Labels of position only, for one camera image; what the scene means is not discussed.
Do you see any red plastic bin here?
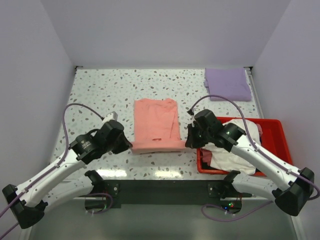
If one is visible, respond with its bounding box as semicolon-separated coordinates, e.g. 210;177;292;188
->
196;118;293;177

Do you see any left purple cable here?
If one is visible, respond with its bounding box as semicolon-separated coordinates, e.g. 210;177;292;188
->
0;103;115;236

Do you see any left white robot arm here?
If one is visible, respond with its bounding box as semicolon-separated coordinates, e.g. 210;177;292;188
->
2;119;132;229

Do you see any purple cable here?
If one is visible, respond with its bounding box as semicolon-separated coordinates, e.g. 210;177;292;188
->
0;103;115;236
188;94;320;222

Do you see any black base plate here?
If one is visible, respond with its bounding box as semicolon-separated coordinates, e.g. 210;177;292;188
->
84;178;251;211

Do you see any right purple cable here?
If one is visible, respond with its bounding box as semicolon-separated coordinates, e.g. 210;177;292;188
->
188;94;320;222

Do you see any white t shirt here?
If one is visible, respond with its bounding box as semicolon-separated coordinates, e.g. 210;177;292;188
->
201;118;261;176

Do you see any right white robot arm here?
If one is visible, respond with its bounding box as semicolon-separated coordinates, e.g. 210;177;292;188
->
185;109;316;217

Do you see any folded purple t shirt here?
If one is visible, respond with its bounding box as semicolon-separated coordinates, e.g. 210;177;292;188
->
204;67;252;102

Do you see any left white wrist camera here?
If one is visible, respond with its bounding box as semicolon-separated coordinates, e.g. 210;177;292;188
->
102;111;118;123

